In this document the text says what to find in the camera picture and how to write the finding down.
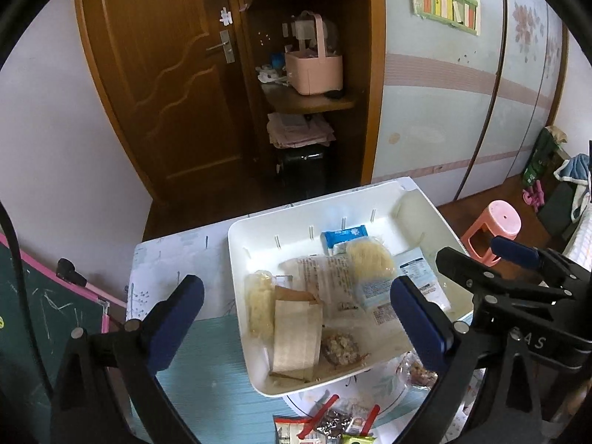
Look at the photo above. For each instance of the teal striped table mat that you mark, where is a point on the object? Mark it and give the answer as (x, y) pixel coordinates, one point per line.
(217, 379)

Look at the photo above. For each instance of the green chalkboard pink frame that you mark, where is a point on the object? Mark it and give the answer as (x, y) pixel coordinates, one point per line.
(41, 323)

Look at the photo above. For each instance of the black easel knob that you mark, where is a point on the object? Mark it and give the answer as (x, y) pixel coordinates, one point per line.
(67, 268)

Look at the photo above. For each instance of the stack of folded cloths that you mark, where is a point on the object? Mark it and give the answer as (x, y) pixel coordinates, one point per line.
(296, 132)

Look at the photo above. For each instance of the black suitcase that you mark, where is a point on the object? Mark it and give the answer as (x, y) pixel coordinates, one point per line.
(303, 171)

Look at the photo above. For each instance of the pink toy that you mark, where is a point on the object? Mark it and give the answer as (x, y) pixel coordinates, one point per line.
(534, 194)

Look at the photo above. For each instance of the wooden door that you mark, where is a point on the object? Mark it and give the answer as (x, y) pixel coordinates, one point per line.
(162, 78)

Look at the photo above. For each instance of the clear red-edged dark snack packet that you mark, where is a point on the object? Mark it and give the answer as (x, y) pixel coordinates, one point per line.
(337, 421)

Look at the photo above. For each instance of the small blue packet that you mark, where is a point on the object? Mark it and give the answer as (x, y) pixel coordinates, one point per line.
(344, 236)

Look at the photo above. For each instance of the plaid blanket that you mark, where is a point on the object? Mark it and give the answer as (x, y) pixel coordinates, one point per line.
(583, 245)

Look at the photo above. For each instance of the clear printed long packet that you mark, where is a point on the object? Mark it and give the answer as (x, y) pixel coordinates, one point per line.
(323, 277)

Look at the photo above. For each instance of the white door latch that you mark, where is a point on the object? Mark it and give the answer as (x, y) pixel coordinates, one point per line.
(225, 16)

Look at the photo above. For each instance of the brown cracker packet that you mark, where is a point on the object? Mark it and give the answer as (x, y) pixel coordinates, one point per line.
(296, 333)

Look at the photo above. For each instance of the green bag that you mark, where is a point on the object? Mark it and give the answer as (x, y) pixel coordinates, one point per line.
(541, 157)

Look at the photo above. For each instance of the blue white cloth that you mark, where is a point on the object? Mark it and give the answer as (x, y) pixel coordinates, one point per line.
(573, 166)

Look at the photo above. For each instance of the blue small jar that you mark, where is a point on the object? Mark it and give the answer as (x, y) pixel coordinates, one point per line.
(276, 61)

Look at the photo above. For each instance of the floral wardrobe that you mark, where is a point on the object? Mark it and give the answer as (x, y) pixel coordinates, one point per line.
(439, 115)

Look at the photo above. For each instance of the pink plastic stool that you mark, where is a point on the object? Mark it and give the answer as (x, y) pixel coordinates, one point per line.
(502, 215)

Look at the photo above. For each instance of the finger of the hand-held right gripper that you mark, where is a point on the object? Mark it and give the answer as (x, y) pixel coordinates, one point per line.
(467, 273)
(515, 249)

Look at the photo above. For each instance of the green yellow small packet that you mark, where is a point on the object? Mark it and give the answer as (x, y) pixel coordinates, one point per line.
(356, 428)

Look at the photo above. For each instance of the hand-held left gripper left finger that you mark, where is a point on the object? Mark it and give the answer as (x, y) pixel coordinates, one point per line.
(178, 319)

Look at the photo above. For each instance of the white plastic bin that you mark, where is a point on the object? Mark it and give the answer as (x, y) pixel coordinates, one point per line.
(259, 249)

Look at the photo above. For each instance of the red white small packet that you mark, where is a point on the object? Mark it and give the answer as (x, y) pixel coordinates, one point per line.
(289, 430)

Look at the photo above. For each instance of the wooden shelf unit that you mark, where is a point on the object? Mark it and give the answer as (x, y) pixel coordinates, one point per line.
(365, 78)

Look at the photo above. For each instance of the yellow puffed snack packet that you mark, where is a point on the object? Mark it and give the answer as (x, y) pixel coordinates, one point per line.
(370, 259)
(260, 305)

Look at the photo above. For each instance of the white small toy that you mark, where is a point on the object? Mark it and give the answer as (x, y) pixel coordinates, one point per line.
(270, 76)

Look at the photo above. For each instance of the large blue white packet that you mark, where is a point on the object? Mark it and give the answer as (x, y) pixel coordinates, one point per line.
(423, 268)

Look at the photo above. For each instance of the pink basket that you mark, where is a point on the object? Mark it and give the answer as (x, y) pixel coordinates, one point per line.
(314, 74)

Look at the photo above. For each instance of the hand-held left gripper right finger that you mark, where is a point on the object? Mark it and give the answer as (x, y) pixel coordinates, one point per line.
(418, 319)

